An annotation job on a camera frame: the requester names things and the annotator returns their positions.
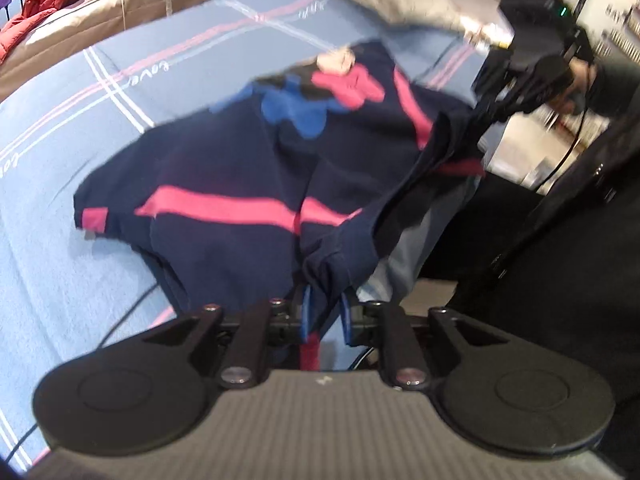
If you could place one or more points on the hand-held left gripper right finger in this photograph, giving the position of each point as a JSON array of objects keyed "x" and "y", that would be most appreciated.
[{"x": 395, "y": 340}]

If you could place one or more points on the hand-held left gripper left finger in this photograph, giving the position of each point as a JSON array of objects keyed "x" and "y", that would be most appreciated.
[{"x": 250, "y": 340}]

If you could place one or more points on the blue checked bed sheet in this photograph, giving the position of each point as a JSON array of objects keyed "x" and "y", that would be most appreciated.
[{"x": 60, "y": 135}]

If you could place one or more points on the beige spotted cloth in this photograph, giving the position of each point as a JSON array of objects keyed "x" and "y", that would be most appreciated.
[{"x": 395, "y": 2}]

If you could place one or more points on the wall shelves of small goods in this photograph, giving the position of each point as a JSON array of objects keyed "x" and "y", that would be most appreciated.
[{"x": 615, "y": 5}]

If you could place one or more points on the navy cartoon print shirt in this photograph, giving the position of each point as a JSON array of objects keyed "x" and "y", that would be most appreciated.
[{"x": 225, "y": 160}]

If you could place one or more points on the person's right forearm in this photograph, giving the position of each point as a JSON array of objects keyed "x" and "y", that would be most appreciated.
[{"x": 617, "y": 90}]

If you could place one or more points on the tan sofa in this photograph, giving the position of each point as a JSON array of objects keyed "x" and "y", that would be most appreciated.
[{"x": 125, "y": 7}]

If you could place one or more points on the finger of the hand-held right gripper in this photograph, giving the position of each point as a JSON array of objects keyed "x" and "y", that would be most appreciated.
[{"x": 492, "y": 95}]

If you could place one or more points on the red jacket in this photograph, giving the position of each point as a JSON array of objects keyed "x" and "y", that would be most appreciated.
[{"x": 35, "y": 10}]

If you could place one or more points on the person's right hand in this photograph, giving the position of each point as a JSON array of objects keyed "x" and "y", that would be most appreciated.
[{"x": 575, "y": 90}]

